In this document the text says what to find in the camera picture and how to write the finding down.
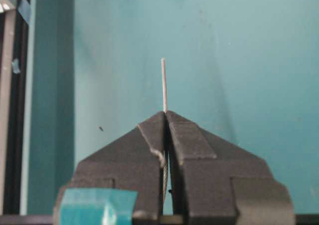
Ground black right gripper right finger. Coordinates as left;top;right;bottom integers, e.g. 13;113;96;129
166;111;296;225

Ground black aluminium extrusion rail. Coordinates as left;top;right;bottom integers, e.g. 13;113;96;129
4;0;31;215

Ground teal tape on gripper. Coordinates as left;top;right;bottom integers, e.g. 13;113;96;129
58;188;138;225

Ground grey frame post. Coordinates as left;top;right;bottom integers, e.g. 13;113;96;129
0;0;16;215

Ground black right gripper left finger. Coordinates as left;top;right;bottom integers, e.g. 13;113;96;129
53;112;166;225

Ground blue tape piece on rail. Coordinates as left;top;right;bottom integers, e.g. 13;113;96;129
17;0;31;26

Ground small blue tape scrap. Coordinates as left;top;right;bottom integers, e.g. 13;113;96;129
11;58;21;74

